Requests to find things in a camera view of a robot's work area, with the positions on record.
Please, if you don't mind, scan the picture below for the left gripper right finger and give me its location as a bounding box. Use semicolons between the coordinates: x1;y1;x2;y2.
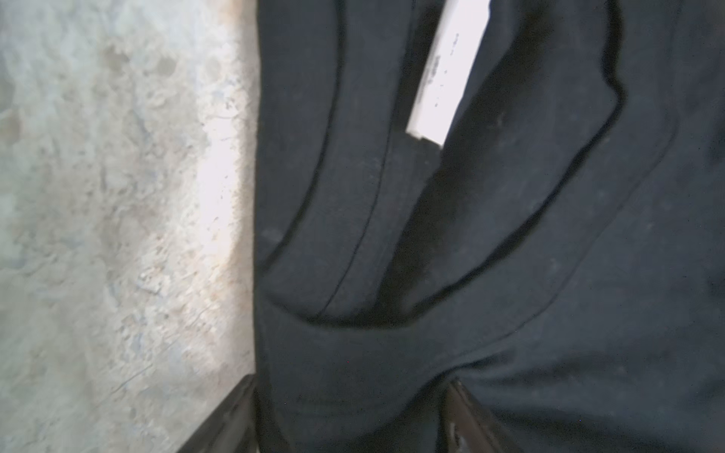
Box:
442;379;523;453

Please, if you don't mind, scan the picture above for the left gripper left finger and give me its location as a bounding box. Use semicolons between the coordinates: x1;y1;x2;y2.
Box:
177;374;258;453

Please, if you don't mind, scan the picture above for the black t-shirt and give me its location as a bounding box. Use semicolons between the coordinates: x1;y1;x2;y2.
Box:
254;1;724;452

